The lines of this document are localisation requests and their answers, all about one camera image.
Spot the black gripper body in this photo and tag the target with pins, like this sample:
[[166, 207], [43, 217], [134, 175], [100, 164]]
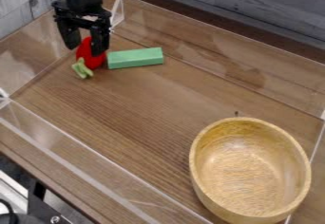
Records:
[[80, 14]]

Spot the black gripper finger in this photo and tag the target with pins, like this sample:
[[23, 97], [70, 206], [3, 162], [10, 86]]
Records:
[[100, 37], [70, 33]]

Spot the red plush strawberry toy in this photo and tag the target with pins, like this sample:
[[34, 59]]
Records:
[[87, 62]]

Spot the green rectangular block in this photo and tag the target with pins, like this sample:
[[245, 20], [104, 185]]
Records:
[[135, 57]]

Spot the clear acrylic tray walls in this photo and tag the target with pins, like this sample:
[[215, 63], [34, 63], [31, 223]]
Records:
[[106, 140]]

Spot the wooden bowl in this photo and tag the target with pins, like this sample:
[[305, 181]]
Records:
[[249, 171]]

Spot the clear acrylic corner bracket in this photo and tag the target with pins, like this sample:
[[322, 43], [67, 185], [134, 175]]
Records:
[[115, 14]]

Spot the black metal table frame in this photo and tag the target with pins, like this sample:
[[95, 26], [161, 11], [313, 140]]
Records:
[[48, 208]]

